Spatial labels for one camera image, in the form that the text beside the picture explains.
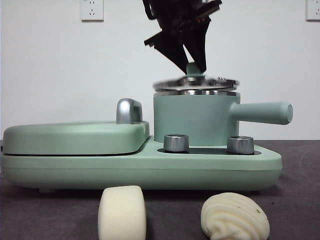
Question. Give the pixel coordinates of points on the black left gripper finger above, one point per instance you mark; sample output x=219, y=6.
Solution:
x=200, y=47
x=175, y=50

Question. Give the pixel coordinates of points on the glass lid with green knob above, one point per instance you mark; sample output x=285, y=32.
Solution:
x=175, y=83

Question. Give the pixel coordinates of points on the twisted white steamed bun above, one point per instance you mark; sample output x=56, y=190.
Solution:
x=232, y=217

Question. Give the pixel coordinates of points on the smooth white steamed bun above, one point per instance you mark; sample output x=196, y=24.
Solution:
x=122, y=215

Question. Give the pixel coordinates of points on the silver control knob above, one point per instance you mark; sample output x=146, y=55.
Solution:
x=176, y=143
x=240, y=145

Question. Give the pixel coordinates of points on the black control panel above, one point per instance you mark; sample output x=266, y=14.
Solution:
x=207, y=151

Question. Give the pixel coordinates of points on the green breakfast machine base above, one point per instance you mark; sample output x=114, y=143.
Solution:
x=150, y=172

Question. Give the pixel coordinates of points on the green griddle cover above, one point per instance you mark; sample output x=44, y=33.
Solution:
x=75, y=140

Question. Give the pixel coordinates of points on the white wall socket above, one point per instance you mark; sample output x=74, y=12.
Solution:
x=92, y=11
x=313, y=11

